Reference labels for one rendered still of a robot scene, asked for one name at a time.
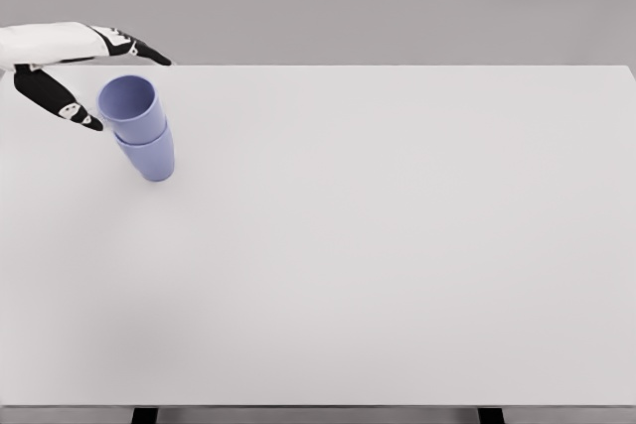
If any periwinkle blue plastic cup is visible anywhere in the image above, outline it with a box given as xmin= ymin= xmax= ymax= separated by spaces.
xmin=96 ymin=74 xmax=168 ymax=145
xmin=114 ymin=123 xmax=176 ymax=183

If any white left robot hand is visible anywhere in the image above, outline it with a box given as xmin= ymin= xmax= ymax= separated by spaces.
xmin=0 ymin=21 xmax=174 ymax=133

